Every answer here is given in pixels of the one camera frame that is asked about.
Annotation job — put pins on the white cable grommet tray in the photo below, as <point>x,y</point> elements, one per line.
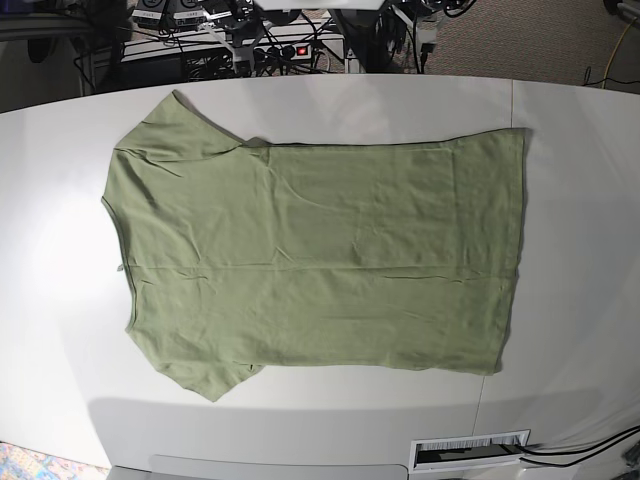
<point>466,453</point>

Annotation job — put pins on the black power strip red switch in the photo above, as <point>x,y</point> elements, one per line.
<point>287,53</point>

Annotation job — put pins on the green T-shirt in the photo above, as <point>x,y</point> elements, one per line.
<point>241,255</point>

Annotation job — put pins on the white shelf with equipment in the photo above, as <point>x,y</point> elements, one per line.
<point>216,39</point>

